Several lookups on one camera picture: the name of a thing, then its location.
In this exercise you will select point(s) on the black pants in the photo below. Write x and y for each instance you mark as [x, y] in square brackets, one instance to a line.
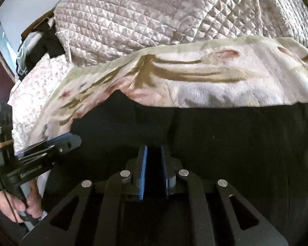
[261, 151]

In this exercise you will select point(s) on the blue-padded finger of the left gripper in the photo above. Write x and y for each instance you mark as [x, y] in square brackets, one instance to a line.
[47, 152]

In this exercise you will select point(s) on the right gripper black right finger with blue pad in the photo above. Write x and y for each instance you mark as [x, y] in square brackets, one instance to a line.
[219, 214]

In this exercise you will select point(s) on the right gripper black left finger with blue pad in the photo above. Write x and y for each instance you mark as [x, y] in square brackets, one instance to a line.
[90, 214]

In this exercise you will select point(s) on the quilted beige comforter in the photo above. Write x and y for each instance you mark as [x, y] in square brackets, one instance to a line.
[99, 31]

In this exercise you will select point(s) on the person's left hand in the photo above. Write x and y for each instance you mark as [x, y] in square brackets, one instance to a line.
[11, 205]

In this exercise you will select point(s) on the floral pink pillow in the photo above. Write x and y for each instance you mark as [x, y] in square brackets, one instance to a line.
[28, 96]

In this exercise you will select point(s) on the dark clothes pile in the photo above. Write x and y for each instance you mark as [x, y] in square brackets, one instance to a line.
[40, 40]

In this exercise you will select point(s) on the floral fleece blanket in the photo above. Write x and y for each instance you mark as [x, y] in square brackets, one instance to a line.
[250, 71]

